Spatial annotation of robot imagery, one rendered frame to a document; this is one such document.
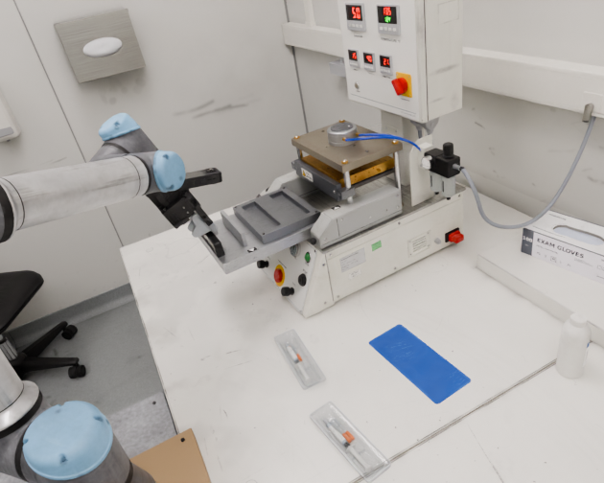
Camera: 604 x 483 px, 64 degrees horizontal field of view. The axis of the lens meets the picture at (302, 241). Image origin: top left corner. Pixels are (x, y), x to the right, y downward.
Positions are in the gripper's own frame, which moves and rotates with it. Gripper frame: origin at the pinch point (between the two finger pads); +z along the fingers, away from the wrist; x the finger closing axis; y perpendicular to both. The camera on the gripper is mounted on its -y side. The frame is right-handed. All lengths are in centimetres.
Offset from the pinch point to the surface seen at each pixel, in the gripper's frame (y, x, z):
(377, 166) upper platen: -41.6, 10.3, 10.0
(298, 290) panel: -5.9, 11.2, 24.0
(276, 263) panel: -6.7, -3.0, 23.2
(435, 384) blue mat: -14, 52, 32
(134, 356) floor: 71, -94, 81
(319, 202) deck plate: -27.4, -5.1, 18.2
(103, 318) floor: 79, -137, 78
